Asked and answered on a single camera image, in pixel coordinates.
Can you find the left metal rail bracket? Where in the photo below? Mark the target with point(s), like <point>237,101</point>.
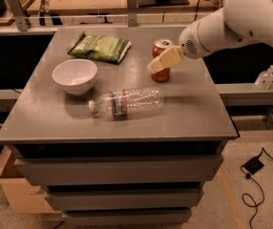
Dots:
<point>21,20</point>

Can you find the clear plastic water bottle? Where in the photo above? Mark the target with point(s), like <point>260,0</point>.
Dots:
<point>127,102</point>

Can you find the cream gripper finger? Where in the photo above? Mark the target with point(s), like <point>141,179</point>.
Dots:
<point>167,59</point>

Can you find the black power adapter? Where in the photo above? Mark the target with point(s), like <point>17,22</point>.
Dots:
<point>252,166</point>

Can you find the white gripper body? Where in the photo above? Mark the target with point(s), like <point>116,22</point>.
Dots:
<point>190,44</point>

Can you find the white ceramic bowl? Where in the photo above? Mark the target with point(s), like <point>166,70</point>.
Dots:
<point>75,76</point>

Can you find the green chip bag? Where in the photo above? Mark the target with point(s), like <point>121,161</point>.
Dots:
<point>99,48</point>

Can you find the clear soap dispenser bottle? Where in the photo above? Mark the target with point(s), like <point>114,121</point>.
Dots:
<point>265,79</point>

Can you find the middle metal rail bracket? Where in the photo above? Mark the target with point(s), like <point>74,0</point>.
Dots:
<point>132,13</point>

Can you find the cardboard box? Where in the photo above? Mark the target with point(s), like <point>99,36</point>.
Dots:
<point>22,197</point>

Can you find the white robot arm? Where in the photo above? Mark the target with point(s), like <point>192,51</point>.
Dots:
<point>237,24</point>

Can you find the metal rail bracket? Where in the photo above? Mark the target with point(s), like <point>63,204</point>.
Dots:
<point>21,20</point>
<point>132,13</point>

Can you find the orange coke can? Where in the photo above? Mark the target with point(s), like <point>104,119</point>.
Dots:
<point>158,47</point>

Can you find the grey drawer cabinet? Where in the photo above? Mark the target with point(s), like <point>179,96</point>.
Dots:
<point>142,169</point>

